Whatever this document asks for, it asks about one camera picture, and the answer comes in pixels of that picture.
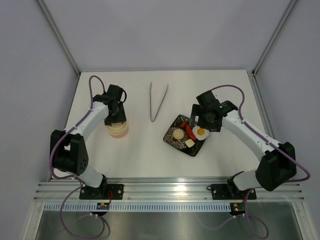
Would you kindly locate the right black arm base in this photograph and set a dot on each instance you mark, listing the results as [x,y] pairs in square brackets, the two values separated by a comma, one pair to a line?
[224,191]

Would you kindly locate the aluminium frame post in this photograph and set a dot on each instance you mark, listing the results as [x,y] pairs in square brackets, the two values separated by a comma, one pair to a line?
[274,36]
[57,34]

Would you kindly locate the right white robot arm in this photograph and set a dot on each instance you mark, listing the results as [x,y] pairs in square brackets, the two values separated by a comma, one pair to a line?
[277,163]

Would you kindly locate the white slotted cable duct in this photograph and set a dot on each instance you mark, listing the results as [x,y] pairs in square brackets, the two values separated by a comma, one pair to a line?
[157,207]

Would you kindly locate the metal tongs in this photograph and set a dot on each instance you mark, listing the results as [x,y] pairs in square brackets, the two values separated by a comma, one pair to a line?
[156,102]

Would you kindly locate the white steamed bun toy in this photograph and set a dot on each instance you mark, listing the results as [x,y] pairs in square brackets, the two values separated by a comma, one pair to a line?
[178,134]

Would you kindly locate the red sausage toy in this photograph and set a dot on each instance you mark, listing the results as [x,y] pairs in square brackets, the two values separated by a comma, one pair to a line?
[190,133]

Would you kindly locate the small red shrimp toy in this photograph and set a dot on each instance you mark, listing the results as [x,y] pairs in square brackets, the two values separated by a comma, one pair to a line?
[183,124]

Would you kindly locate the cream pink lunch box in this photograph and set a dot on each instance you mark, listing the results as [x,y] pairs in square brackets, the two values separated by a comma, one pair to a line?
[117,133]

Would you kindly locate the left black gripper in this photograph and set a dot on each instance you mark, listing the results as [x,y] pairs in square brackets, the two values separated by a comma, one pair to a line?
[120,118]

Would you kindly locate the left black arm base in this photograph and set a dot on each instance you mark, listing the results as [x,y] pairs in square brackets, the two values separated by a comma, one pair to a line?
[113,191]

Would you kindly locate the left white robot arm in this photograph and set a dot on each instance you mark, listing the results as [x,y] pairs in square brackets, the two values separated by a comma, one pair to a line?
[68,151]

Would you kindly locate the black patterned square plate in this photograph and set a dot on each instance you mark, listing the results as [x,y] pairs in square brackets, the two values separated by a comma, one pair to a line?
[180,144]

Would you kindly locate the right aluminium frame post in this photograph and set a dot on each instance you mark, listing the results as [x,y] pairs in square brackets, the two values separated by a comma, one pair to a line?
[274,36]

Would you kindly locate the left aluminium frame post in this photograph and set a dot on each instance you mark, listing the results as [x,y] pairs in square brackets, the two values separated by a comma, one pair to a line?
[57,34]

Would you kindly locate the cream lunch box lid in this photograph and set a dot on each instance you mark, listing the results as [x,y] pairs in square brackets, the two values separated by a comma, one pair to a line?
[117,127]

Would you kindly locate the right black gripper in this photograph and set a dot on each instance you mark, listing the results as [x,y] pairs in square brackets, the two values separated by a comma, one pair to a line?
[197,110]

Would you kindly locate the fried egg toy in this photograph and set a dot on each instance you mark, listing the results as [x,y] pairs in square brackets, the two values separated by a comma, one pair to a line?
[200,133]

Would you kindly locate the cream tofu block toy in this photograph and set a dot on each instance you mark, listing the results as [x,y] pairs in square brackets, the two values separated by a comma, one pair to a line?
[189,143]

